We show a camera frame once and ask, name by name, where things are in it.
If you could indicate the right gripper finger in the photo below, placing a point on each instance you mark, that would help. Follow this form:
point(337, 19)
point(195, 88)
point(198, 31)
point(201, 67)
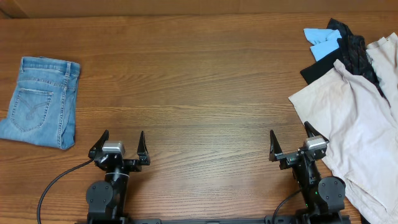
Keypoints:
point(275, 150)
point(312, 132)

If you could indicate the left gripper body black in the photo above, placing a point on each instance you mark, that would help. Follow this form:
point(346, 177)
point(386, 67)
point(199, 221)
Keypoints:
point(132, 166)

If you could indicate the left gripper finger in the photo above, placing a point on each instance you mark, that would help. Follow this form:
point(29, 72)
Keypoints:
point(97, 147)
point(142, 152)

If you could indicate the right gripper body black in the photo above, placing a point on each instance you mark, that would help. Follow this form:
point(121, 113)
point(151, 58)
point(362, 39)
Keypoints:
point(289, 158)

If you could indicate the beige khaki shorts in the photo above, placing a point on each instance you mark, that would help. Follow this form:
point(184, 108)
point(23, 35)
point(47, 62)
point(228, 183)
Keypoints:
point(360, 121)

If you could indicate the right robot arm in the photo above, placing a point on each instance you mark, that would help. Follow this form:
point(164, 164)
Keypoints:
point(323, 196)

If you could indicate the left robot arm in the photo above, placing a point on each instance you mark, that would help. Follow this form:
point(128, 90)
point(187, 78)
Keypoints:
point(106, 198)

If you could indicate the folded blue denim jeans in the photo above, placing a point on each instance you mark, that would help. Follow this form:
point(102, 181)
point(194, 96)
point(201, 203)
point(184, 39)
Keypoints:
point(42, 110)

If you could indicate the black patterned garment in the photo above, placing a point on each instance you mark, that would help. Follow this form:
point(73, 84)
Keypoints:
point(351, 52)

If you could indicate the light blue garment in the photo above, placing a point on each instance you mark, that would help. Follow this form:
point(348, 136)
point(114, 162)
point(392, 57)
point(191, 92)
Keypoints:
point(324, 41)

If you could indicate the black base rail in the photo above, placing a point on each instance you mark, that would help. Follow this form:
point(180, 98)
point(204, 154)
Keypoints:
point(211, 221)

